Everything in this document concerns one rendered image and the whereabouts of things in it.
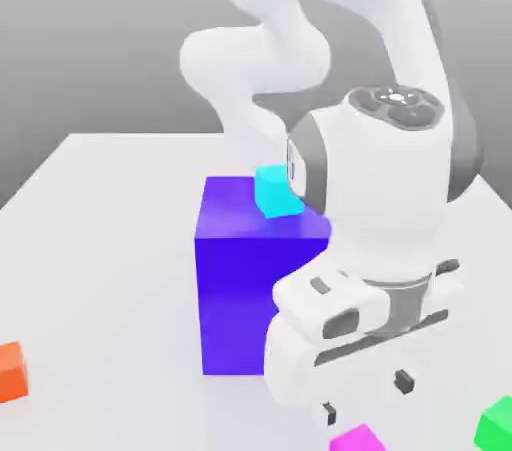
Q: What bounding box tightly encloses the small cyan cube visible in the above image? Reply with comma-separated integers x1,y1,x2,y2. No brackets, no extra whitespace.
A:
254,163,305,220

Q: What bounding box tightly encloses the large purple box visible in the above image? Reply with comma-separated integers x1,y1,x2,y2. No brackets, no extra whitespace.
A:
193,175,333,377

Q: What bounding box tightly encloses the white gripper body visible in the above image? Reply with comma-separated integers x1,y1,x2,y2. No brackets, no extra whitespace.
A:
263,308,462,420

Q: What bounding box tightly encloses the small green cube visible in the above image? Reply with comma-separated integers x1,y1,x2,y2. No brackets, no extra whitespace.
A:
473,394,512,451

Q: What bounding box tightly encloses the small orange cube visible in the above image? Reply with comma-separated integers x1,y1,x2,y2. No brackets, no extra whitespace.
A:
0,340,30,405

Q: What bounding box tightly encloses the small magenta cube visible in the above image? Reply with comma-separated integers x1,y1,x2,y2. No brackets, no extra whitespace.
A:
328,423,387,451

